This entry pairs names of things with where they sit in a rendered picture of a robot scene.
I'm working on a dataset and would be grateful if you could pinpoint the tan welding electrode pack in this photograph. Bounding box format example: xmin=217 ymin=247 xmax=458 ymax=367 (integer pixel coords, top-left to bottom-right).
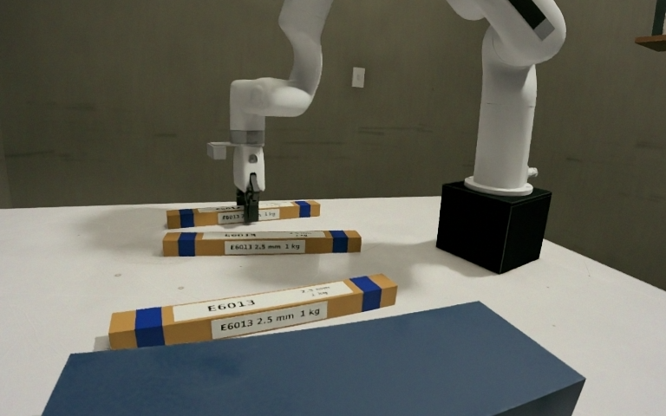
xmin=108 ymin=274 xmax=398 ymax=350
xmin=162 ymin=230 xmax=362 ymax=257
xmin=166 ymin=200 xmax=321 ymax=230

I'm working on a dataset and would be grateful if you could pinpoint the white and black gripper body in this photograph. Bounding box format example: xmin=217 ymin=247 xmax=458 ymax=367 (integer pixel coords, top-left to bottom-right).
xmin=233 ymin=144 xmax=264 ymax=192

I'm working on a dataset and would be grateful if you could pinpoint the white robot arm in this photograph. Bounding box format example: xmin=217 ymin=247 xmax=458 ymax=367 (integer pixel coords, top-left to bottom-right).
xmin=207 ymin=0 xmax=566 ymax=197

